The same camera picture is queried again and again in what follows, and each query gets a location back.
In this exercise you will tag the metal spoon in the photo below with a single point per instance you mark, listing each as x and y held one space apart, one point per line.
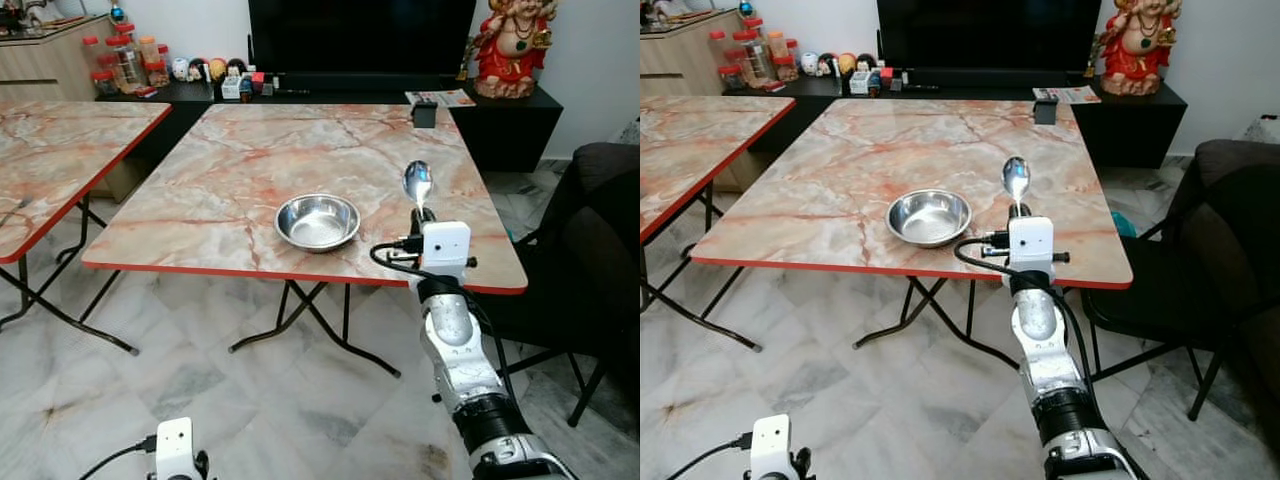
417 182
1016 178

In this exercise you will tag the steel bowl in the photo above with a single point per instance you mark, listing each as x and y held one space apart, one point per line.
928 219
317 224

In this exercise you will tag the small black box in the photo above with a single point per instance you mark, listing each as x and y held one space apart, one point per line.
424 114
1046 110

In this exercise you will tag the printed leaflet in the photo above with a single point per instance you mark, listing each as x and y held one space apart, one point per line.
1072 94
445 97

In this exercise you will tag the black TV console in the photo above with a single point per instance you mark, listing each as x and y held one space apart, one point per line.
510 130

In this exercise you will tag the marble folding table with bowl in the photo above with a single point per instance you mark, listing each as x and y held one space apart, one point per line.
850 160
250 170

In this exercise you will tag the black chair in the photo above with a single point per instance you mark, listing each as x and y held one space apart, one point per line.
1220 250
585 250

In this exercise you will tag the black television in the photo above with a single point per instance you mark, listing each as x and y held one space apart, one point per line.
360 35
990 32

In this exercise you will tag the red laughing Buddha statue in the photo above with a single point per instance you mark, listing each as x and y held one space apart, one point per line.
510 55
1138 52

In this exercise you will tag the small white carton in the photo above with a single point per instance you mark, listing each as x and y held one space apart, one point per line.
859 83
231 89

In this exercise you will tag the black-haired doll figurine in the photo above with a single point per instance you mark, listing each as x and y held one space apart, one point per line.
867 65
237 69

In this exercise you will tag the yellow round figurine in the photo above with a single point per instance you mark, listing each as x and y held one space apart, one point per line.
847 63
217 67

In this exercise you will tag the dark round figurine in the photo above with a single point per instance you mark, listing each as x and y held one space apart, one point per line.
199 69
827 64

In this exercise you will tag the white round figurine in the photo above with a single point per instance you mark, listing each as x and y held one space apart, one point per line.
181 69
809 64

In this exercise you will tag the large red-lid plastic jar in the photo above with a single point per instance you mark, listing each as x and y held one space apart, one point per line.
127 62
756 55

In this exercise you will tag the light wooden cabinet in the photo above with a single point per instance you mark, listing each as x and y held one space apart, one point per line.
50 65
680 62

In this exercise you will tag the small red-lid plastic jar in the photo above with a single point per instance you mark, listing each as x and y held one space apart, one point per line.
719 48
93 55

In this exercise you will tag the blue ball ornament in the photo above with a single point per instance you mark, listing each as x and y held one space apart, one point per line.
117 13
746 9

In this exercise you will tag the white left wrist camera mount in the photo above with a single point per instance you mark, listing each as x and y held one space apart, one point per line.
174 448
768 446

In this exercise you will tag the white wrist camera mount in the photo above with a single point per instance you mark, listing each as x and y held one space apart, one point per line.
1031 242
174 448
768 446
446 246

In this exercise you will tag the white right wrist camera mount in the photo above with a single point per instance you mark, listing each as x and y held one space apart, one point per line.
1031 242
446 246

